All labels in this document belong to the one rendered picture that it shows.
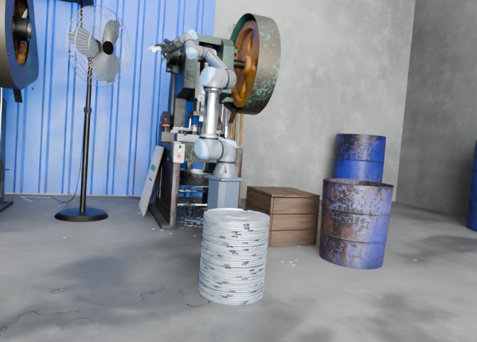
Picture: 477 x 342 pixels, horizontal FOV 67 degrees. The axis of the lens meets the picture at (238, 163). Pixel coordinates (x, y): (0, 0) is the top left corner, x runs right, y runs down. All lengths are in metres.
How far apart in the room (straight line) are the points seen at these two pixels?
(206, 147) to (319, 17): 3.31
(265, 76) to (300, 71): 1.98
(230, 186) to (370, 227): 0.83
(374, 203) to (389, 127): 3.48
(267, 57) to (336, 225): 1.34
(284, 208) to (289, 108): 2.40
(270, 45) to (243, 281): 1.85
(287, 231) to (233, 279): 1.00
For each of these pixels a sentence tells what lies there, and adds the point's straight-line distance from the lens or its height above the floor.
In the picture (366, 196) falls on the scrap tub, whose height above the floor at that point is 0.42.
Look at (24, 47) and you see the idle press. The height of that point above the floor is 1.27.
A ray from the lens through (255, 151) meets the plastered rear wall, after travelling 4.42.
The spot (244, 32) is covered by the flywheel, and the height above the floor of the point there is 1.62.
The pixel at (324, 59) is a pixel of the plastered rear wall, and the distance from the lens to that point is 4.97.
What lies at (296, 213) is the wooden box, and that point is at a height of 0.23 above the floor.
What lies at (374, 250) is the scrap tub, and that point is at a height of 0.11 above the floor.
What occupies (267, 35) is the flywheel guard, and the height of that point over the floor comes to 1.49.
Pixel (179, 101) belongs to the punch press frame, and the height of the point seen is 0.98.
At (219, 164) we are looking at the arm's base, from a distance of 2.19.
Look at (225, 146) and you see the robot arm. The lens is 2.16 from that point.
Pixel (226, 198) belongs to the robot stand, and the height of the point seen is 0.33.
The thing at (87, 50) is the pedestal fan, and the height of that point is 1.24.
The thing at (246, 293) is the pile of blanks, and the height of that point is 0.05.
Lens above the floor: 0.66
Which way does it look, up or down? 3 degrees down
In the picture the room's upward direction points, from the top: 4 degrees clockwise
